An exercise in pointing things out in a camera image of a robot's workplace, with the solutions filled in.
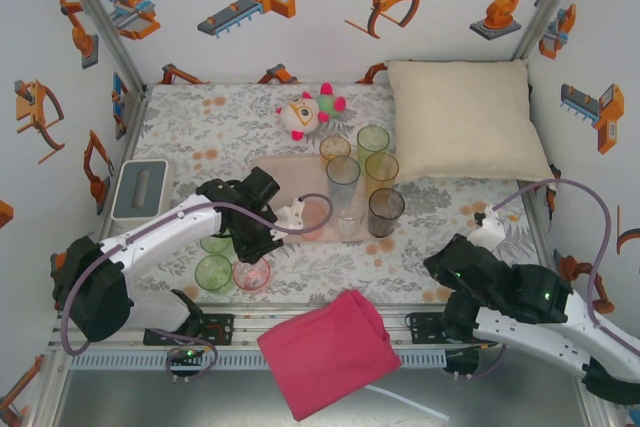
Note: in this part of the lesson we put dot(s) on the floral patterned tablecloth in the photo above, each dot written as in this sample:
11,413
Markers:
200,122

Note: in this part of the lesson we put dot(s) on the tall green transparent glass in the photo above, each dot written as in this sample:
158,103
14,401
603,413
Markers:
372,139

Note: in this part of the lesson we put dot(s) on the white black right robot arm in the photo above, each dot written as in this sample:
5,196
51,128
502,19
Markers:
525,337

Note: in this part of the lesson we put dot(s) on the tall blue transparent glass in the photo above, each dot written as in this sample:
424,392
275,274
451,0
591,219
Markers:
343,172

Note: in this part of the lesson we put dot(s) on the red folded cloth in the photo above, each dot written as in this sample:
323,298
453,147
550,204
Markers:
325,352

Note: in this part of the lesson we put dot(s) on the short pink transparent glass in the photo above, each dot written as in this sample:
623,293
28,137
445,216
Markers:
252,276

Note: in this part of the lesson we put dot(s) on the small black controller board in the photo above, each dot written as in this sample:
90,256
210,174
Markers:
187,353

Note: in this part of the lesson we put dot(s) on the thin white strip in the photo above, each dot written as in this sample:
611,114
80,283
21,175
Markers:
410,399

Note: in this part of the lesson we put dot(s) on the short green transparent glass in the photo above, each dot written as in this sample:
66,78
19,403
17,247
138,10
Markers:
212,245
213,272

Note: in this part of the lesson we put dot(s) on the tall orange transparent glass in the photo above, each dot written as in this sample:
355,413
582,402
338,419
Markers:
382,169

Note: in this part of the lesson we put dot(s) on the tall grey transparent glass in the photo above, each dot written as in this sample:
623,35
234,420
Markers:
386,212

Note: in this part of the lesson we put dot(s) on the aluminium frame post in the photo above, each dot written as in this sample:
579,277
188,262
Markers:
552,2
100,17

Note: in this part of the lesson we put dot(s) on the aluminium table rail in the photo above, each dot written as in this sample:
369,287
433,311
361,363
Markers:
245,322

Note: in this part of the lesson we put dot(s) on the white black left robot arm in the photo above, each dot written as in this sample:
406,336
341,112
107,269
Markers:
165,227

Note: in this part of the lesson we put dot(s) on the short salmon transparent glass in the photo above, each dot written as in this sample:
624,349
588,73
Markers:
314,214

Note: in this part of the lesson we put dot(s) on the beige mat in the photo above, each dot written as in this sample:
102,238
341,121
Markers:
300,172

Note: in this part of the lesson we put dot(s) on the short orange transparent glass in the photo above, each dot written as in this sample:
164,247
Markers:
335,147

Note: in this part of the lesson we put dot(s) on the white pink green plush toy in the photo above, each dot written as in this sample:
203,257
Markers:
300,117

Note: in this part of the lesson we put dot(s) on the cream pillow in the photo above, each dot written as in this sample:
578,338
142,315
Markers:
460,117

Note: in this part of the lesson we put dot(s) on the white grey tissue box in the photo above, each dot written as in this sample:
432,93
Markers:
142,189

